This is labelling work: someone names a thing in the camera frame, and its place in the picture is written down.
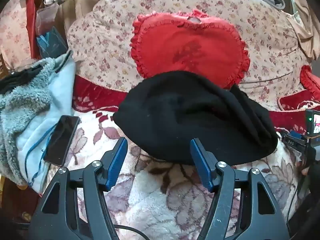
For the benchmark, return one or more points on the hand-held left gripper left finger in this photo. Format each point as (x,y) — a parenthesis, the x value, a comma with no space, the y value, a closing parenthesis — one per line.
(117,163)

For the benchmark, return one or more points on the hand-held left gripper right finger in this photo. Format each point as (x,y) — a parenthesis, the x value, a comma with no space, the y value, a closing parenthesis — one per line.
(200,163)

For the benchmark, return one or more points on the black pants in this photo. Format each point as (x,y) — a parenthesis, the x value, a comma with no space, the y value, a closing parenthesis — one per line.
(180,115)

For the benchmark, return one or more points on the red patterned cushion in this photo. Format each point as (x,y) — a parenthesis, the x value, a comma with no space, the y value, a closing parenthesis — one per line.
(297,103)

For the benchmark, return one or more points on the red and white plush blanket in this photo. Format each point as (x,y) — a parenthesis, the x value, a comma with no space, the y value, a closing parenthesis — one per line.
(155,205)

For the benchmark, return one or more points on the black smartphone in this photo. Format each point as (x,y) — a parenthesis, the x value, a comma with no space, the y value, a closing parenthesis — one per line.
(61,140)

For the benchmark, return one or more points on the light blue fleece-lined jacket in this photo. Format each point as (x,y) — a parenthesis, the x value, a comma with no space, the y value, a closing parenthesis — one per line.
(60,92)

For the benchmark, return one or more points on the beige cloth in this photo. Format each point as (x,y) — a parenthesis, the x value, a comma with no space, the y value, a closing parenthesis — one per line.
(303,30)

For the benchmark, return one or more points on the red heart-shaped ruffled pillow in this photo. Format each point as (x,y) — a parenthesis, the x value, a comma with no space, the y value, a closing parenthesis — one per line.
(185,45)

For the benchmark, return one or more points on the black cloth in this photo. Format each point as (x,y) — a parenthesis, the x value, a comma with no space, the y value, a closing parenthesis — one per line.
(15,78)

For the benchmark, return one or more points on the blue bag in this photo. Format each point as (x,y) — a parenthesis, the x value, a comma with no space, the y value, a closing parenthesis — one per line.
(51,43)

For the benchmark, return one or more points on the clear plastic bag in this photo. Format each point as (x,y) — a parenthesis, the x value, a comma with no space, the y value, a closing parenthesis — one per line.
(46,17)

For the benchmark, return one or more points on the floral pink cloth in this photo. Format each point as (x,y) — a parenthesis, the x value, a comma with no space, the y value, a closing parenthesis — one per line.
(15,35)

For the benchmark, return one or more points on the red hanging cloth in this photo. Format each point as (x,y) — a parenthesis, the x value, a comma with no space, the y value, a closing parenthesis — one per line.
(32,17)

